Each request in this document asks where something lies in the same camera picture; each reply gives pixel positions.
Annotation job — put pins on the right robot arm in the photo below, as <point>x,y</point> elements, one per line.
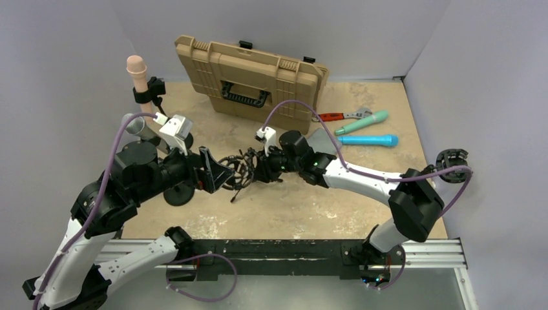
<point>414,204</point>

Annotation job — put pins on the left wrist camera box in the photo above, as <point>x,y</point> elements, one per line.
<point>174,130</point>

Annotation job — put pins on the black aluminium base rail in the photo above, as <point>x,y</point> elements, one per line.
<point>311,258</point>

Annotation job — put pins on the silver grey microphone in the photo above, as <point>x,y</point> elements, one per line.
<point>139,127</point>

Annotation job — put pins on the grey flat plastic case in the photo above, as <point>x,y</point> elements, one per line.
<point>320,141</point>

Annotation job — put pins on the black tripod shock-mount stand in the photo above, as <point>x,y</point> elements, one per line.
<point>242,164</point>

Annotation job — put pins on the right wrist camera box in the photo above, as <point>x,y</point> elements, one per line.
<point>267,136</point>

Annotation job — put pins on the black round-base shock-mount stand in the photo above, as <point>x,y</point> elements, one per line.
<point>447,159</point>

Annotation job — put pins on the tan hard plastic case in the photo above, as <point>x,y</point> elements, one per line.
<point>242,81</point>

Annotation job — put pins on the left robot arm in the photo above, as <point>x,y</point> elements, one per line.
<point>135,174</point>

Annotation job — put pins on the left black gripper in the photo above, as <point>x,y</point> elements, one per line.
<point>214,174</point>

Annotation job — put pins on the pink microphone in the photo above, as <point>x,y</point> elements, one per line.
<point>137,69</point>

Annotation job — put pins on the black round-base front-left stand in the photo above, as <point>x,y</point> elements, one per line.
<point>179,195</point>

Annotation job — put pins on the blue microphone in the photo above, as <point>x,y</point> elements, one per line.
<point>387,140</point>

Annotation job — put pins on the black round-base stand with clip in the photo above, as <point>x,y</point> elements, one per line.
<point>156,89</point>

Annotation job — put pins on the red-handled adjustable wrench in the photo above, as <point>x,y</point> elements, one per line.
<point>336,116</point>

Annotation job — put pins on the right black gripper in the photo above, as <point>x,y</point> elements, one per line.
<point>264,170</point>

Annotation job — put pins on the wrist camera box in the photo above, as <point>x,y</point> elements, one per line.
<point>174,130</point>
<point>267,136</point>

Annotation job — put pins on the mint green microphone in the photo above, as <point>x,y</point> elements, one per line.
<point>376,117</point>

